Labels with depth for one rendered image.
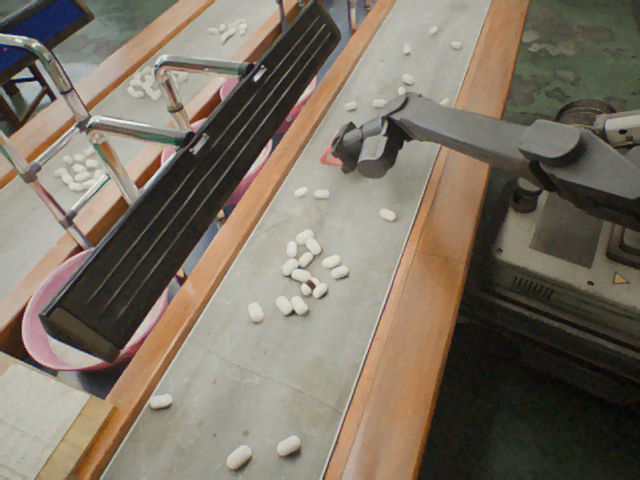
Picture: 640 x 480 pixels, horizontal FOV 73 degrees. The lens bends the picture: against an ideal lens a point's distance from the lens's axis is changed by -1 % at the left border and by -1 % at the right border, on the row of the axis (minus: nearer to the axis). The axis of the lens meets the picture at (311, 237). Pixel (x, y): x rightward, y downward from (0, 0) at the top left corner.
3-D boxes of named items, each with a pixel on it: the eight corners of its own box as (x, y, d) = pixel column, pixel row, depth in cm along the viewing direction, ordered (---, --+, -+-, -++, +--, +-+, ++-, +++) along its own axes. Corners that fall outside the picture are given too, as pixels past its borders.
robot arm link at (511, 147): (636, 182, 48) (594, 122, 43) (599, 222, 49) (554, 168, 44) (430, 118, 85) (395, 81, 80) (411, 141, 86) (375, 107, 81)
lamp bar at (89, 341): (342, 40, 75) (339, -3, 70) (114, 367, 41) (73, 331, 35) (300, 36, 78) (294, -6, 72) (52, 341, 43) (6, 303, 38)
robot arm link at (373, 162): (435, 120, 83) (407, 90, 79) (427, 167, 77) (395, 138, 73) (387, 143, 92) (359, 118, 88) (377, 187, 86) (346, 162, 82)
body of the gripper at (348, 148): (327, 153, 90) (353, 139, 84) (345, 123, 95) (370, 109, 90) (347, 175, 92) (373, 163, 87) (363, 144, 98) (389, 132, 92)
